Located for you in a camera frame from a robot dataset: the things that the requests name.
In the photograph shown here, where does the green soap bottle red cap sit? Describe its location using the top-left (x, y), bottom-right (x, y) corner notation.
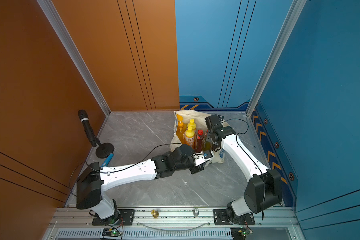
top-left (202, 135), bottom-right (212, 152)

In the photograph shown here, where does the dark red soap bottle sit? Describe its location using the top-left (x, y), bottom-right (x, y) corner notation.
top-left (195, 129), bottom-right (204, 153)

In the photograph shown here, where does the orange bottle yellow cap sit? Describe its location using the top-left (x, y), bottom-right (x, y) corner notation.
top-left (188, 119), bottom-right (197, 131)
top-left (185, 126), bottom-right (195, 149)

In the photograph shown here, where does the large orange dish soap bottle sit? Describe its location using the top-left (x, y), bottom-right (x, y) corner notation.
top-left (176, 115), bottom-right (186, 144)

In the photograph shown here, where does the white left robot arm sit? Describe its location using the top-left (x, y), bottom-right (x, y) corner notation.
top-left (76, 145), bottom-right (214, 220)

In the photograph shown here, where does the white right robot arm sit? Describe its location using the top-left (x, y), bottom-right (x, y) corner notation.
top-left (205, 115), bottom-right (283, 225)

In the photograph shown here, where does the circuit board right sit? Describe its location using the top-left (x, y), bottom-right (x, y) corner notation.
top-left (231, 228), bottom-right (253, 240)

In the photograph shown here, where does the black microphone on stand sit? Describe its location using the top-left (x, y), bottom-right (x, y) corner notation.
top-left (78, 110), bottom-right (114, 159)

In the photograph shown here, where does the green circuit board left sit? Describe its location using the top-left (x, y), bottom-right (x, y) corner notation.
top-left (101, 228), bottom-right (123, 240)

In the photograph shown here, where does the silver knob on rail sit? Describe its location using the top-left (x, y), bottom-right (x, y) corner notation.
top-left (193, 208), bottom-right (200, 217)

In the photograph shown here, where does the brass knob on rail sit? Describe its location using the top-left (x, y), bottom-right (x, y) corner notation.
top-left (151, 210), bottom-right (159, 219)

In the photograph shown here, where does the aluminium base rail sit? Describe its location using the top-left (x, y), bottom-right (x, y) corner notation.
top-left (43, 206), bottom-right (305, 240)

